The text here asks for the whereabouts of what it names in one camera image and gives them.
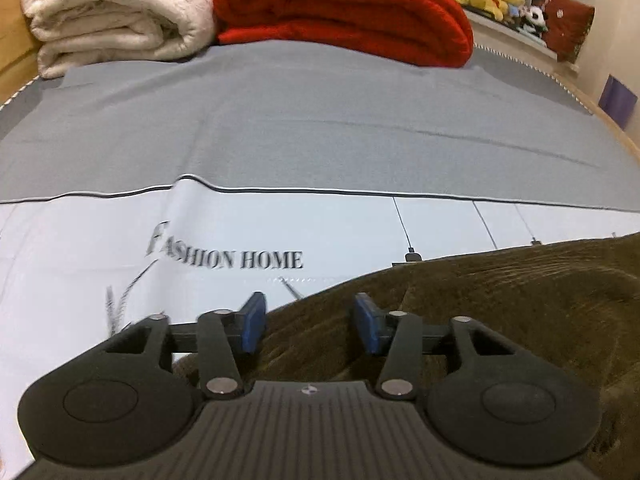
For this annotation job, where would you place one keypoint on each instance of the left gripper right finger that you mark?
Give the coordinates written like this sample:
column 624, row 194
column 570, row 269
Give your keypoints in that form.
column 485, row 395

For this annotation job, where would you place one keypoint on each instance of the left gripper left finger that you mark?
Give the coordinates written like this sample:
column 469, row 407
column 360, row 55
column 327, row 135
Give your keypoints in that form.
column 139, row 391

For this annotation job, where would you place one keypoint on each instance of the olive corduroy pants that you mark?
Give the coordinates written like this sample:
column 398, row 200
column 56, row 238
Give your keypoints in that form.
column 574, row 304

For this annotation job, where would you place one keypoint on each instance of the grey white printed bedsheet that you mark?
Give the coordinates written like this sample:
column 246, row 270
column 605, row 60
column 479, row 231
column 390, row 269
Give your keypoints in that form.
column 131, row 188

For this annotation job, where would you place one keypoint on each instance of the purple bag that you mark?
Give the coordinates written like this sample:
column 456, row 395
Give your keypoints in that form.
column 618, row 101

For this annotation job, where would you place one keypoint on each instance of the wooden headboard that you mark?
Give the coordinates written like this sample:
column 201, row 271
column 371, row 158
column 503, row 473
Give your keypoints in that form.
column 18, row 49

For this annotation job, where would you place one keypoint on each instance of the panda plush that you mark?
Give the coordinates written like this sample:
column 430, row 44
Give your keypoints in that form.
column 534, row 21

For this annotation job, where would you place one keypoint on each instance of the cream folded blanket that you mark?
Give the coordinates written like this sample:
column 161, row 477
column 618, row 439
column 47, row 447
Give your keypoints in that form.
column 74, row 33

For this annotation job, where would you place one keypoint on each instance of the red folded blanket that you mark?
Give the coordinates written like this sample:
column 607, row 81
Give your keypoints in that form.
column 425, row 33

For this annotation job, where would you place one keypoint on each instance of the wooden bed frame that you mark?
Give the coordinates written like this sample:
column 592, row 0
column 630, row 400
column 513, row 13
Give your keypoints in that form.
column 580, row 97

